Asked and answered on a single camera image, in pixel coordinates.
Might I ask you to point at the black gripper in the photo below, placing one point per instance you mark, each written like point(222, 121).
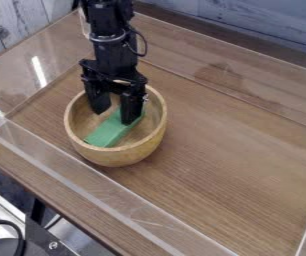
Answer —
point(111, 73)

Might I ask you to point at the green rectangular block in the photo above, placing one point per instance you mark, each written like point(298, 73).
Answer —
point(111, 131)

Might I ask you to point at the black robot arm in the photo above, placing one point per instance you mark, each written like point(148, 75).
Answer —
point(110, 16)

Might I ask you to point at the brown wooden bowl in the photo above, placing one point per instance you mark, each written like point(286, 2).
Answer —
point(142, 141)

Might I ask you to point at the black table leg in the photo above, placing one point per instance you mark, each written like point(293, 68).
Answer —
point(37, 211)

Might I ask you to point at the clear acrylic corner bracket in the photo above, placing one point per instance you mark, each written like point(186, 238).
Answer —
point(86, 26)

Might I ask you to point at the clear acrylic tray wall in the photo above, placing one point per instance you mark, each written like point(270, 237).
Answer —
point(221, 192)

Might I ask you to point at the black metal bracket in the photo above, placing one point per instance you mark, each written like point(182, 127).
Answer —
point(42, 243)

